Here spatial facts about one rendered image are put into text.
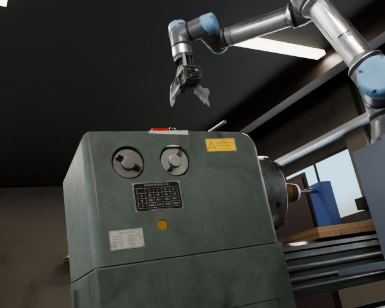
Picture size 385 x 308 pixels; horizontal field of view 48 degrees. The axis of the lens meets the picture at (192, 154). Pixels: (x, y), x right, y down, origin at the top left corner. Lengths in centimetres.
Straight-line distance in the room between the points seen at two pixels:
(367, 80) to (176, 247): 74
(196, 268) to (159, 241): 14
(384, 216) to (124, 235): 78
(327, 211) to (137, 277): 94
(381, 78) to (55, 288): 739
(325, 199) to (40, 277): 680
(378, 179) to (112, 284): 85
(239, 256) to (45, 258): 705
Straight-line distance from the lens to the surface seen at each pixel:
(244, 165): 144
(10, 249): 819
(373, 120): 151
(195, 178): 134
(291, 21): 170
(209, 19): 166
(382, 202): 144
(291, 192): 179
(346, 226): 173
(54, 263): 828
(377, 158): 144
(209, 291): 129
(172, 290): 125
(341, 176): 618
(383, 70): 138
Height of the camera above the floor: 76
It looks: 18 degrees up
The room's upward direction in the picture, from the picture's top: 10 degrees counter-clockwise
